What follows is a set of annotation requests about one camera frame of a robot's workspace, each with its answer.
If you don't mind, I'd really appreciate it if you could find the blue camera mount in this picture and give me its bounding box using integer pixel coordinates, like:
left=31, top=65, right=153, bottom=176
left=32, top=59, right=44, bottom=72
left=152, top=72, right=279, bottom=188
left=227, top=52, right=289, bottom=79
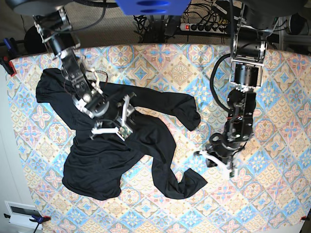
left=116, top=0, right=190, bottom=16

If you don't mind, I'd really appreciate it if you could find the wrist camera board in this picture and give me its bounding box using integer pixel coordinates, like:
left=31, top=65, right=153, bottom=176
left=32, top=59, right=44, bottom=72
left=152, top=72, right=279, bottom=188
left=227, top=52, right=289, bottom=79
left=117, top=125, right=133, bottom=141
left=229, top=167, right=239, bottom=178

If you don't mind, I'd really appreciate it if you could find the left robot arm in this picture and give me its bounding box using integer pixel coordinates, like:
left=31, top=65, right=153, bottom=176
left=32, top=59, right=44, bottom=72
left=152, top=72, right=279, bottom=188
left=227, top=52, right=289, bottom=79
left=201, top=0, right=277, bottom=169

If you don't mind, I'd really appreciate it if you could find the red black clamp left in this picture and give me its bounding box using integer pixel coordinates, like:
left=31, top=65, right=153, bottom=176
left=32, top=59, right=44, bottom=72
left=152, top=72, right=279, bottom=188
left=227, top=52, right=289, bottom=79
left=0, top=56, right=17, bottom=77

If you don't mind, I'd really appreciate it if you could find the white wall vent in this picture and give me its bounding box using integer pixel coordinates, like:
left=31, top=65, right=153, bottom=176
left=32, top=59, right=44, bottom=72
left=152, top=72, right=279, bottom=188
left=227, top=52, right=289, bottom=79
left=4, top=201, right=40, bottom=229

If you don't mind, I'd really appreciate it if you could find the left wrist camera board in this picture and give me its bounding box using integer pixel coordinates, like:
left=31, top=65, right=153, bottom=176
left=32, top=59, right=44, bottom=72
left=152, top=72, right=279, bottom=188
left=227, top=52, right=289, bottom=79
left=229, top=167, right=239, bottom=178

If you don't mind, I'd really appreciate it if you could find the white power strip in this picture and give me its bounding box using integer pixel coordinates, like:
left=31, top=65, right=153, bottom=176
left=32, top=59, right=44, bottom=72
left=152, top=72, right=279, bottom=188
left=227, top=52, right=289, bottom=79
left=179, top=23, right=227, bottom=34

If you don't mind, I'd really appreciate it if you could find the patterned tablecloth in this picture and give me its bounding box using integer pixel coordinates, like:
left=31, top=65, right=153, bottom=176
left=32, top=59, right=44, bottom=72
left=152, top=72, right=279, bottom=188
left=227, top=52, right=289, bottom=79
left=1, top=45, right=311, bottom=233

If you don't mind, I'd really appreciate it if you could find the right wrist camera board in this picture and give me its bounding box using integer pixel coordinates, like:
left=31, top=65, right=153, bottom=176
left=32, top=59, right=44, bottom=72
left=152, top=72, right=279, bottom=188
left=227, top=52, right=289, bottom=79
left=117, top=125, right=133, bottom=141

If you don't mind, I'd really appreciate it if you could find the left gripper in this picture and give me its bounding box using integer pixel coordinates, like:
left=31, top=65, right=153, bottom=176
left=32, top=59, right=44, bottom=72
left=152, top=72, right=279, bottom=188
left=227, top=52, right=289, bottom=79
left=205, top=133, right=243, bottom=167

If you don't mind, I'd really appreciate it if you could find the black t-shirt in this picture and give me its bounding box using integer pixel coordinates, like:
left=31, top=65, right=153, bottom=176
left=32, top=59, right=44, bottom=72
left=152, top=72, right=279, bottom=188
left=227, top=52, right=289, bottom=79
left=35, top=68, right=207, bottom=200

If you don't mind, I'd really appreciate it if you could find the black round stool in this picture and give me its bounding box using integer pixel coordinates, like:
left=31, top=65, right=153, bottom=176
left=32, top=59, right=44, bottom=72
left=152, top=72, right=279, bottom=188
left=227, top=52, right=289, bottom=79
left=24, top=26, right=48, bottom=54

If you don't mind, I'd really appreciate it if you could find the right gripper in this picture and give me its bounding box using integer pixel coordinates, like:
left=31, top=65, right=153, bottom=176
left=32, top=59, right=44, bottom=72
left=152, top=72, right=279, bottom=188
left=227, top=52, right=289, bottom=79
left=92, top=97, right=136, bottom=129

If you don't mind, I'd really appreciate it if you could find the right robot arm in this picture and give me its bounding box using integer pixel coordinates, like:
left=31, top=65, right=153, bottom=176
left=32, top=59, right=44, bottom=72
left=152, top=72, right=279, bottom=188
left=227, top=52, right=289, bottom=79
left=34, top=7, right=134, bottom=131

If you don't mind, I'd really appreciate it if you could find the blue clamp bottom left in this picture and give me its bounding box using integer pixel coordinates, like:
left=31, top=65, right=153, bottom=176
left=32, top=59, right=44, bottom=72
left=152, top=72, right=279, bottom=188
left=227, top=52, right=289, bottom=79
left=3, top=213, right=51, bottom=233

